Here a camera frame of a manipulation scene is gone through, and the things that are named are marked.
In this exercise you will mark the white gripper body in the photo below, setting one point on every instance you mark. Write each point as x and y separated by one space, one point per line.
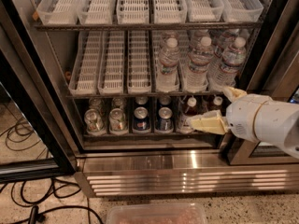
242 116

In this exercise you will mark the blue pepsi can front right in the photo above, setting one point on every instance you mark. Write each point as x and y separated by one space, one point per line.
164 120

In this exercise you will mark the water bottle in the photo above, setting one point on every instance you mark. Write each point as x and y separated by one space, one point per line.
196 36
168 60
231 61
166 34
221 42
198 61

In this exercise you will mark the stainless steel display fridge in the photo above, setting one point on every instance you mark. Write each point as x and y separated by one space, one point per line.
153 162

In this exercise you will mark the black fridge door left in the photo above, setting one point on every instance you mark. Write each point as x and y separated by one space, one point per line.
20 87

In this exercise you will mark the brown tea bottle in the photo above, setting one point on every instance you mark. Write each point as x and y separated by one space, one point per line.
188 109
212 103

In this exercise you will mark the top shelf tray far left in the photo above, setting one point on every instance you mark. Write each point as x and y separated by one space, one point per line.
58 12

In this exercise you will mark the blue pepsi can front left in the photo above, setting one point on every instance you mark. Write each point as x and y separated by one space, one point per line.
141 122

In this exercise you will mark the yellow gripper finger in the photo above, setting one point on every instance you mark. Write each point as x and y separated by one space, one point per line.
209 122
232 93

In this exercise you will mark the clear plastic bin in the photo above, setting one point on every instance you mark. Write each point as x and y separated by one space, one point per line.
159 213

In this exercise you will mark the brown tea bottle left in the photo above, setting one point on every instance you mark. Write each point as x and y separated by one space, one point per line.
188 109

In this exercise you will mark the silver soda can front left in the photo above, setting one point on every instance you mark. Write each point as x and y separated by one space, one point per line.
94 122

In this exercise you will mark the blue pepsi can rear left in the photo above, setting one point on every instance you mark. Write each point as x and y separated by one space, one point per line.
142 101

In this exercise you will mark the middle shelf tray far left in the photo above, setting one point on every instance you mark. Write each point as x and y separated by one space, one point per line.
85 72

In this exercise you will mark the blue pepsi can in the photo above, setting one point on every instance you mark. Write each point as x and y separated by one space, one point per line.
142 101
164 101
164 120
141 122

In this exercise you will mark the silver soda can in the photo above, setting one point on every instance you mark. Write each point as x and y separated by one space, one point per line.
119 103
98 105
94 122
117 122

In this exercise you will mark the blue pepsi can rear right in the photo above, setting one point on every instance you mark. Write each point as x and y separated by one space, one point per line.
164 101

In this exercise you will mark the brown tea bottle right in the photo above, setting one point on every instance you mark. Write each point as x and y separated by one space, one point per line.
212 103

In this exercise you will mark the top shelf tray far right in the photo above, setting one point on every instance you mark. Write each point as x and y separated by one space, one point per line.
242 10

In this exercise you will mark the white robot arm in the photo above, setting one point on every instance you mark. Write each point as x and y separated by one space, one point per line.
255 118

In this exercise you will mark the silver soda can rear left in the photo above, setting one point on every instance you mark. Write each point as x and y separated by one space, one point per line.
98 105

